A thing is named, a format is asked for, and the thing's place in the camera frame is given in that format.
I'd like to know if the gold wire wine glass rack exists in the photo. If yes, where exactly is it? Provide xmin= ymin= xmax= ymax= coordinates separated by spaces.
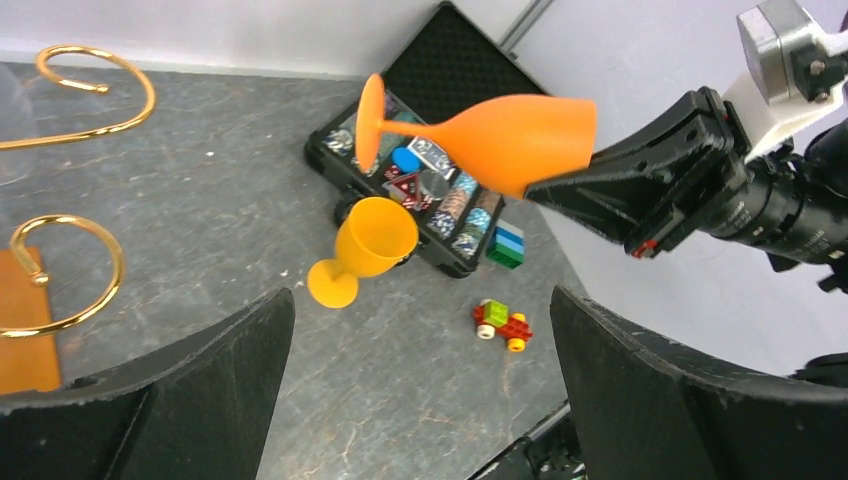
xmin=0 ymin=44 xmax=158 ymax=340

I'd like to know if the blue green brick stack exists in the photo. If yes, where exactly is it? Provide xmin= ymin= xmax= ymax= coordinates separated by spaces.
xmin=486 ymin=220 xmax=525 ymax=269

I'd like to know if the black poker chip case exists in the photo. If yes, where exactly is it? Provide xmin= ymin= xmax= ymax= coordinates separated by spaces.
xmin=304 ymin=1 xmax=543 ymax=278

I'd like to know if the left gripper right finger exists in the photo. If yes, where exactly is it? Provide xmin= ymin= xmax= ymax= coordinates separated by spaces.
xmin=550 ymin=287 xmax=847 ymax=479

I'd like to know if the wooden rack base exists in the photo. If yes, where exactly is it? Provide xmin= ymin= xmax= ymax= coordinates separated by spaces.
xmin=0 ymin=247 xmax=64 ymax=397

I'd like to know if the red toy brick car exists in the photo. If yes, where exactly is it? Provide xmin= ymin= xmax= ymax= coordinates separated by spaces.
xmin=471 ymin=299 xmax=533 ymax=353

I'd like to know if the orange plastic wine glass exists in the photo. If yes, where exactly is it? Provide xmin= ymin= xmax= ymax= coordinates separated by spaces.
xmin=354 ymin=74 xmax=597 ymax=198

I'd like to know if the clear wine glass right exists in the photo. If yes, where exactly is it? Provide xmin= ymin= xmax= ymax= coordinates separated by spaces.
xmin=1 ymin=64 xmax=38 ymax=185

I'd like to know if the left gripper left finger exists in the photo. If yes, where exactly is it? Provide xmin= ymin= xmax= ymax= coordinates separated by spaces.
xmin=1 ymin=289 xmax=295 ymax=479

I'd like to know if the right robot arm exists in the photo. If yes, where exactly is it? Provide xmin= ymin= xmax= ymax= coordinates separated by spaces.
xmin=525 ymin=87 xmax=847 ymax=292

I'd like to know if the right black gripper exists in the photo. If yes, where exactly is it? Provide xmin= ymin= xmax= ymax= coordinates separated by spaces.
xmin=524 ymin=87 xmax=795 ymax=258

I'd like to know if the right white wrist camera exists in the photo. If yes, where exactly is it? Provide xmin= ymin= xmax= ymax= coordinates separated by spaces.
xmin=721 ymin=1 xmax=847 ymax=163

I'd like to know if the yellow plastic wine glass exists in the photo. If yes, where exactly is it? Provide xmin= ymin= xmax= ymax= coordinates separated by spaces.
xmin=306 ymin=197 xmax=419 ymax=309

